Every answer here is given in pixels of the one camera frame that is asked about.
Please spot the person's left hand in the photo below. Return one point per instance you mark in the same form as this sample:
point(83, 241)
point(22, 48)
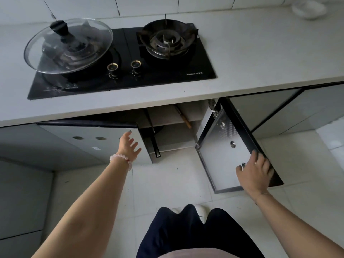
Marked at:
point(125, 149)

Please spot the person's right hand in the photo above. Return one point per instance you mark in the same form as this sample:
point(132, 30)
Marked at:
point(254, 177)

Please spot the person's right thumb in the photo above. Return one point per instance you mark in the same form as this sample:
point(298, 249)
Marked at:
point(240, 171)

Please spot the person's right little finger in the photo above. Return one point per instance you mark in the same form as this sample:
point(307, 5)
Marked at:
point(271, 174)

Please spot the person's left fingers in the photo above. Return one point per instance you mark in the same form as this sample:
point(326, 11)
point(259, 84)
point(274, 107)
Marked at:
point(132, 144)

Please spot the person's right middle finger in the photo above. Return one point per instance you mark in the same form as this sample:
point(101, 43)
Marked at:
point(261, 160)

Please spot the black-framed cabinet door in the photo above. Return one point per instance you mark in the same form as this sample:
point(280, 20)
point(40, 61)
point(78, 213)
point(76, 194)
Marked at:
point(223, 155)

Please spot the person's right forearm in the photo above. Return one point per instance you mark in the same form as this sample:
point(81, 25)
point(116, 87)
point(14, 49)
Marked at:
point(298, 225)

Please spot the person's left forearm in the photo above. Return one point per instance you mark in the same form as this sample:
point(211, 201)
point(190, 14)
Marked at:
point(88, 212)

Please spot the open grey cabinet door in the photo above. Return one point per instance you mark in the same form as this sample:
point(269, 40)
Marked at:
point(107, 145)

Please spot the grey cabinet shelf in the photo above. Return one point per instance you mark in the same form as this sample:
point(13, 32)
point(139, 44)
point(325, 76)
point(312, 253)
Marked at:
point(177, 137)

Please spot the closed grey cabinet door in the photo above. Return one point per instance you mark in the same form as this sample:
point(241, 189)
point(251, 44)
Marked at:
point(263, 107)
point(309, 110)

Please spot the white shoe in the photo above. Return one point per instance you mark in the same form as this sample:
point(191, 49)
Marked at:
point(202, 212)

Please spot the metal door hinge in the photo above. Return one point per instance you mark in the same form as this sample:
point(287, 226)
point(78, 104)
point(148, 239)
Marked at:
point(213, 108)

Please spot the black gold-rimmed hob knob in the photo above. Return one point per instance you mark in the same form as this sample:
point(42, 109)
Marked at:
point(136, 66)
point(113, 68)

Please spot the dark navy trousers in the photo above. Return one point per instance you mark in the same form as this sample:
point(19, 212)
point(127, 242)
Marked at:
point(188, 233)

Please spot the black burner under lid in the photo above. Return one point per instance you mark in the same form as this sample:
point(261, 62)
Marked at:
point(88, 73)

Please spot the black glass gas hob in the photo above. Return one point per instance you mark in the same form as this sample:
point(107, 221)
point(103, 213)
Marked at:
point(172, 69)

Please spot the black round burner pan support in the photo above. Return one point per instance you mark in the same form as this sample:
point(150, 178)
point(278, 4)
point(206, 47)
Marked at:
point(166, 40)

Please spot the glass pot lid black knob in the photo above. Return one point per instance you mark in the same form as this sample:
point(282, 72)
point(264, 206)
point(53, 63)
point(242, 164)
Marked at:
point(67, 48)

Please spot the white bowl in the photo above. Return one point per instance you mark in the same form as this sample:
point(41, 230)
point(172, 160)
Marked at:
point(309, 9)

